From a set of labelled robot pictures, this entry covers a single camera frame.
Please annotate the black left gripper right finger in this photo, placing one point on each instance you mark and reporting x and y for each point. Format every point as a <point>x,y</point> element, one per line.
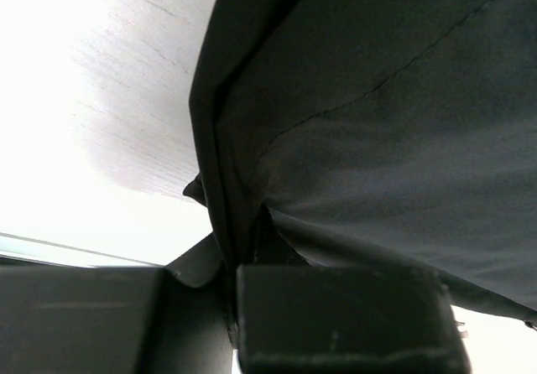
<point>296,318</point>

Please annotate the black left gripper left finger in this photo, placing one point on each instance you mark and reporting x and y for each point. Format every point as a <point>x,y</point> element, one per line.
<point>189,325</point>

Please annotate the black shorts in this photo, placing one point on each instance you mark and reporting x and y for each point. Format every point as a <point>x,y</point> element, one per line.
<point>376,131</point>

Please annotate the aluminium table edge rail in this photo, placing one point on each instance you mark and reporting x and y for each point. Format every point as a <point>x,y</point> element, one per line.
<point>33,250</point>

